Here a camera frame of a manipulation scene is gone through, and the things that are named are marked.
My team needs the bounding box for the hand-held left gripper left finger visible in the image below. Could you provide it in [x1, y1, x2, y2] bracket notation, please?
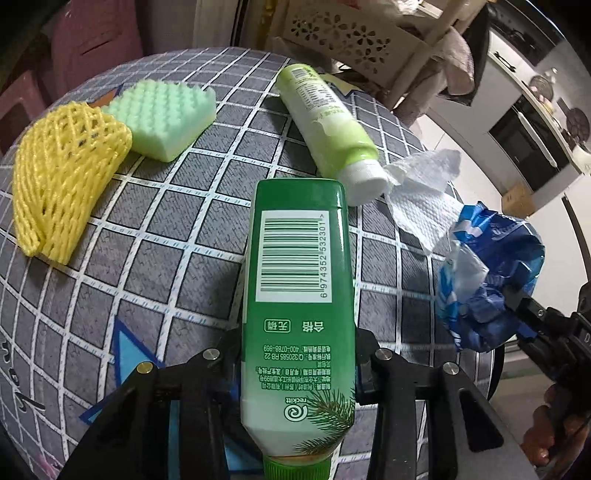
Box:
[69, 329, 245, 480]

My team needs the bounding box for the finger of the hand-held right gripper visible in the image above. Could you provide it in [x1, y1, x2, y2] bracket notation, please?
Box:
[504, 283, 575, 326]
[512, 309, 557, 352]

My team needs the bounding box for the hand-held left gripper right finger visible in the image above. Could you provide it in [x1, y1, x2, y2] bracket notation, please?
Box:
[355, 329, 539, 480]

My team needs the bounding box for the blue plastic bag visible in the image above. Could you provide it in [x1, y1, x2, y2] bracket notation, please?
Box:
[436, 202, 544, 354]

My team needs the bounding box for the green and white bottle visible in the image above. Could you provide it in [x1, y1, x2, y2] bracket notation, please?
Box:
[240, 178, 358, 480]

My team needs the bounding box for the person's right hand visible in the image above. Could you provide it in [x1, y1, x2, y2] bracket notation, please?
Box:
[523, 382, 591, 468]

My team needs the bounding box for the cardboard box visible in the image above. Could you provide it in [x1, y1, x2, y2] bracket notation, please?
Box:
[501, 182, 537, 217]

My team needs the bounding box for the white paper towel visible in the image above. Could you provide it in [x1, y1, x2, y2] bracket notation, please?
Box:
[382, 149, 462, 254]

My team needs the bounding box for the black built-in oven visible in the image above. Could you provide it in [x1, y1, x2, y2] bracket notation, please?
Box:
[488, 95, 572, 192]

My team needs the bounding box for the round metal rack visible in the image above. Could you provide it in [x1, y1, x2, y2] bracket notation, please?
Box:
[566, 107, 591, 140]

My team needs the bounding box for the white kitchen counter cabinet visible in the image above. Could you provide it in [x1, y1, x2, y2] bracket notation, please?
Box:
[480, 25, 591, 195]

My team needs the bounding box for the light green bottle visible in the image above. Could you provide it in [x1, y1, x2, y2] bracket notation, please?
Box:
[276, 65, 389, 207]

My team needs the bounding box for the yellow foam fruit net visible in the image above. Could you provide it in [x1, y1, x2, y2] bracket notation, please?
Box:
[13, 104, 134, 267]

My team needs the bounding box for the green sponge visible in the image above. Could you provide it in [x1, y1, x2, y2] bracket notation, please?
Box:
[102, 80, 217, 162]

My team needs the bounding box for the grey cloth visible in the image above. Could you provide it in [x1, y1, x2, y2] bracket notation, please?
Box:
[416, 27, 476, 108]

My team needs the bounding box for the black plastic bag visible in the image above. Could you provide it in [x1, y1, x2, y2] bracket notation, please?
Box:
[461, 4, 491, 108]

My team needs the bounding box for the pink plastic stool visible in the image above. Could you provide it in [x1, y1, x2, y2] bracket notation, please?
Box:
[0, 69, 51, 155]

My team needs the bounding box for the beige perforated storage cart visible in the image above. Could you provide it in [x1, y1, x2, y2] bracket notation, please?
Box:
[272, 0, 467, 112]

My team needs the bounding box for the stack of pink stools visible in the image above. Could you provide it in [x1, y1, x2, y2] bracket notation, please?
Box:
[39, 0, 145, 95]

